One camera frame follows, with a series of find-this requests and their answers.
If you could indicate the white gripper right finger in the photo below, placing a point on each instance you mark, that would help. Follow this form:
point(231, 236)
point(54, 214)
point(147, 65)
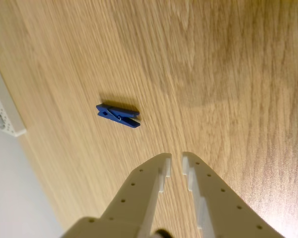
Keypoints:
point(213, 198)

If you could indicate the blue clothes peg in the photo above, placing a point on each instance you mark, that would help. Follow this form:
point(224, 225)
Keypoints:
point(114, 114)

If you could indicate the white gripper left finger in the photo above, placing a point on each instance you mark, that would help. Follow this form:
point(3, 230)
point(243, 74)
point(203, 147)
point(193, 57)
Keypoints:
point(136, 198)

